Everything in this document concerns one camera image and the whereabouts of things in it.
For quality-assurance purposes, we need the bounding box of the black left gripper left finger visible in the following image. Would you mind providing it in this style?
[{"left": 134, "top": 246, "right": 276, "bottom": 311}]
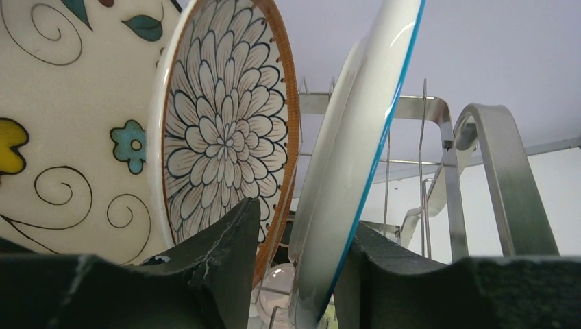
[{"left": 1, "top": 198, "right": 260, "bottom": 328}]

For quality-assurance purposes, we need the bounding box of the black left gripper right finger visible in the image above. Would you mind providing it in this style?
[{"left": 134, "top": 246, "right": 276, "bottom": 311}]
[{"left": 334, "top": 224, "right": 580, "bottom": 328}]

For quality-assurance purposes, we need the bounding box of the stainless steel dish rack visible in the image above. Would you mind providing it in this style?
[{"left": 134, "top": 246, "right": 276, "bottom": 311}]
[{"left": 247, "top": 76, "right": 581, "bottom": 329}]

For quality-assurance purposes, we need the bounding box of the watermelon pattern round plate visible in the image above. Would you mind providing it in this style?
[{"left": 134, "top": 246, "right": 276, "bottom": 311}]
[{"left": 288, "top": 1, "right": 425, "bottom": 328}]

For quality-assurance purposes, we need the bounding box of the round floral pattern plate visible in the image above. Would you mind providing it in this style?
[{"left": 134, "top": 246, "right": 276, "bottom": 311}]
[{"left": 147, "top": 1, "right": 301, "bottom": 284}]

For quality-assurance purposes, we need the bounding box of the square flower pattern plate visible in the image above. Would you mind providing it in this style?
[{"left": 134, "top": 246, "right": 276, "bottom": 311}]
[{"left": 1, "top": 1, "right": 182, "bottom": 264}]

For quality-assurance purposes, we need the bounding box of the translucent pink glass mug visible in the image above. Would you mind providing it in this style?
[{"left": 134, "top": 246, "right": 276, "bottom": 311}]
[{"left": 256, "top": 263, "right": 295, "bottom": 328}]

